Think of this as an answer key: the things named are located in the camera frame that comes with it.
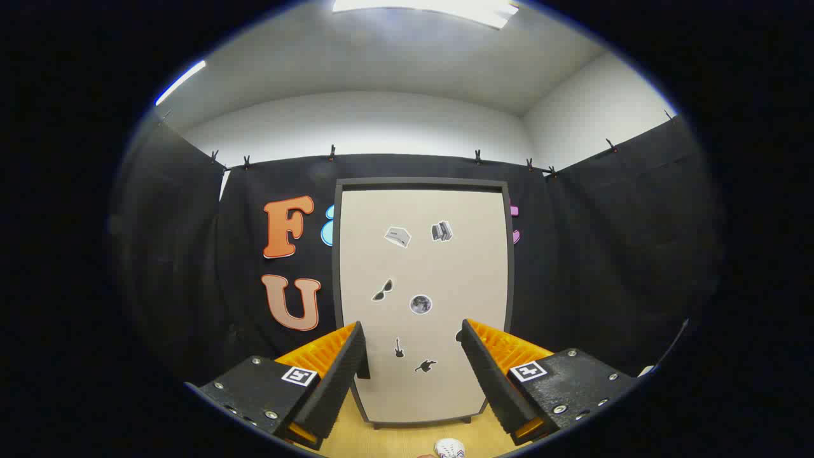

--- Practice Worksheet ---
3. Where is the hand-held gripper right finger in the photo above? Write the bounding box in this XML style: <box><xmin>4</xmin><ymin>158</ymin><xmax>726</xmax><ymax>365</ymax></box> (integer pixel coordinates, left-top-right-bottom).
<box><xmin>459</xmin><ymin>319</ymin><xmax>638</xmax><ymax>446</ymax></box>

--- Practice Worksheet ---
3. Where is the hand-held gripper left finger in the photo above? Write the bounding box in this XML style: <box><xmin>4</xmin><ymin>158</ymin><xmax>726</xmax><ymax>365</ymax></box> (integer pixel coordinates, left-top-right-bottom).
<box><xmin>184</xmin><ymin>321</ymin><xmax>371</xmax><ymax>452</ymax></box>

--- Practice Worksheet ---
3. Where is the dark grey shoe cabinet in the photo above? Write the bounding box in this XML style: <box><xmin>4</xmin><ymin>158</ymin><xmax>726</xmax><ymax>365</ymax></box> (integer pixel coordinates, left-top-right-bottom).
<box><xmin>333</xmin><ymin>177</ymin><xmax>514</xmax><ymax>429</ymax></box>

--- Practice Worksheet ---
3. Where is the black backdrop cloth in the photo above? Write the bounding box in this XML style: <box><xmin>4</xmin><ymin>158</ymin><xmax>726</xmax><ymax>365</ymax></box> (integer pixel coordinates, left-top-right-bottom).
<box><xmin>108</xmin><ymin>114</ymin><xmax>726</xmax><ymax>382</ymax></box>

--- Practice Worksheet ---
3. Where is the long ceiling light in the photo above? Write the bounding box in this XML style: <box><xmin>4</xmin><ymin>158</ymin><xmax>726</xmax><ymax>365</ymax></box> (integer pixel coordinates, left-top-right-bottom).
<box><xmin>332</xmin><ymin>0</ymin><xmax>519</xmax><ymax>30</ymax></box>
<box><xmin>155</xmin><ymin>60</ymin><xmax>207</xmax><ymax>106</ymax></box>

